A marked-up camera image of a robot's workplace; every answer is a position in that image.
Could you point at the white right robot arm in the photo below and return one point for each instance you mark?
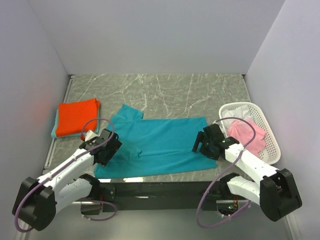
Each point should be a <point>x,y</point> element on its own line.
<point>274,190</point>

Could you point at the white plastic laundry basket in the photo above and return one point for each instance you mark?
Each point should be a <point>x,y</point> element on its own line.
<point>272,153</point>

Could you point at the folded orange t shirt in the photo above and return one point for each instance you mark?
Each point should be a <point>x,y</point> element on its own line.
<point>76,120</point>

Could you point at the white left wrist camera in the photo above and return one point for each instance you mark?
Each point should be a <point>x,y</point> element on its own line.
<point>89,135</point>

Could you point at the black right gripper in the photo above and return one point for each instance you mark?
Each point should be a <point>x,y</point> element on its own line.
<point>201,138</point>

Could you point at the folded light teal t shirt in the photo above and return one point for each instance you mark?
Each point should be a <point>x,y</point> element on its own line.
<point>75,133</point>

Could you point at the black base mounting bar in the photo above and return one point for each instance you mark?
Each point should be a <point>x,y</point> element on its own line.
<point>174,195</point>

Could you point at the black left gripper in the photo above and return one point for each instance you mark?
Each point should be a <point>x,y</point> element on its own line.
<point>113,148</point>

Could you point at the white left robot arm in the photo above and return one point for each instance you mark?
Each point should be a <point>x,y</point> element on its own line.
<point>40,199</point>

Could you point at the pink t shirt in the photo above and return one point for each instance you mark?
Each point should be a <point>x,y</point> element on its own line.
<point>243,133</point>

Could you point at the white t shirt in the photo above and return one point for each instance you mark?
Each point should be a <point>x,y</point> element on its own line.
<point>242,112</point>

